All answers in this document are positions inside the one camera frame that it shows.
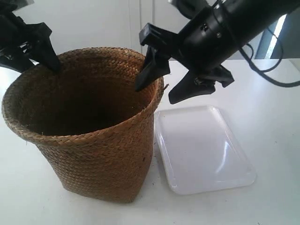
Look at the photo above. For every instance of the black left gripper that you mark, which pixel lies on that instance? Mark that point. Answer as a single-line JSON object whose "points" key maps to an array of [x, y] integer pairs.
{"points": [[21, 43]]}

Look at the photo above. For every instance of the woven straw basket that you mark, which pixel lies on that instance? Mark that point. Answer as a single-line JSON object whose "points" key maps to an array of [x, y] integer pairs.
{"points": [[88, 121]]}

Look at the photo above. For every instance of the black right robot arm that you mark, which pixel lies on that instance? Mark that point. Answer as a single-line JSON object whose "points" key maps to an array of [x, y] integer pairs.
{"points": [[239, 21]]}

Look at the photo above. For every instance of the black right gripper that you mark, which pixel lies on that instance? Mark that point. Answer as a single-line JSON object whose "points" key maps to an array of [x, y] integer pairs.
{"points": [[190, 47]]}

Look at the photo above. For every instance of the white plastic tray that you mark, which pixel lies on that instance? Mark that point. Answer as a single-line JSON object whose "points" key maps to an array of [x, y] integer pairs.
{"points": [[199, 151]]}

